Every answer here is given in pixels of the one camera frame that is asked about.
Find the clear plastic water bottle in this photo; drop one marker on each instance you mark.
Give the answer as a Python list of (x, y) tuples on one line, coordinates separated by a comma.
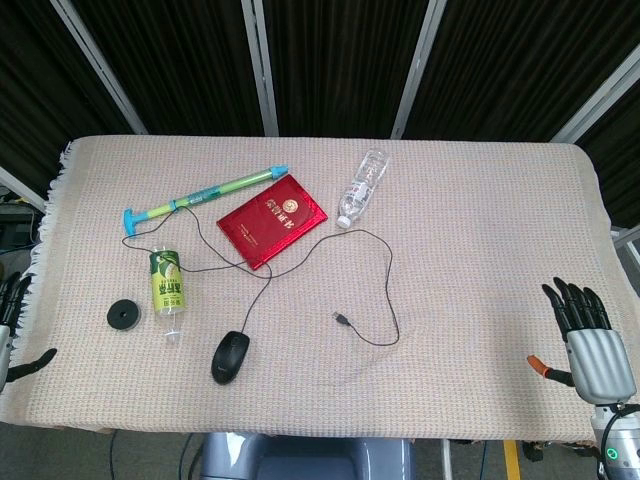
[(362, 190)]

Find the black round disc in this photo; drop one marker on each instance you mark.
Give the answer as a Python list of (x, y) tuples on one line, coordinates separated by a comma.
[(123, 315)]

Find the green label drink bottle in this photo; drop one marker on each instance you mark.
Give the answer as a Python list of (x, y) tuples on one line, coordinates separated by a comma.
[(167, 285)]

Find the white partition post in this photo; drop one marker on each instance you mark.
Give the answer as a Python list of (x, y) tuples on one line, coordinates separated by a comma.
[(600, 100), (22, 187), (260, 65), (419, 70), (97, 65)]

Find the red certificate booklet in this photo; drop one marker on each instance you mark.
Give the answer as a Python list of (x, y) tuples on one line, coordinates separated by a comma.
[(272, 222)]

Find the grey robot torso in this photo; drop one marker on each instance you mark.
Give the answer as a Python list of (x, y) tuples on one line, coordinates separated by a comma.
[(305, 457)]

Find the black computer mouse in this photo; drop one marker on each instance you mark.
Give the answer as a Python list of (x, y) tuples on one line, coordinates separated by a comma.
[(230, 357)]

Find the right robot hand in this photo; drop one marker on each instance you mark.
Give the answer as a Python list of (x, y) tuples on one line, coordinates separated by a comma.
[(597, 365)]

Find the beige woven tablecloth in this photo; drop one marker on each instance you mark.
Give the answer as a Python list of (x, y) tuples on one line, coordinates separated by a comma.
[(450, 260)]

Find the green and blue hand pump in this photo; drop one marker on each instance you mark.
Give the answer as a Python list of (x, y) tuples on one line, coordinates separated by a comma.
[(200, 196)]

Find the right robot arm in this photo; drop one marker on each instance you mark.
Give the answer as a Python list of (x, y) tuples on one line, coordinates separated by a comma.
[(625, 440)]

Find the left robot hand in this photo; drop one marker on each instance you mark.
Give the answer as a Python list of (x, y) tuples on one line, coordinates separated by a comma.
[(12, 305)]

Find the black pleated curtain panel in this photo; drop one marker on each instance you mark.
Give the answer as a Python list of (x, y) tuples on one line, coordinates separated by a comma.
[(340, 60), (620, 165), (190, 60), (525, 60), (40, 75)]

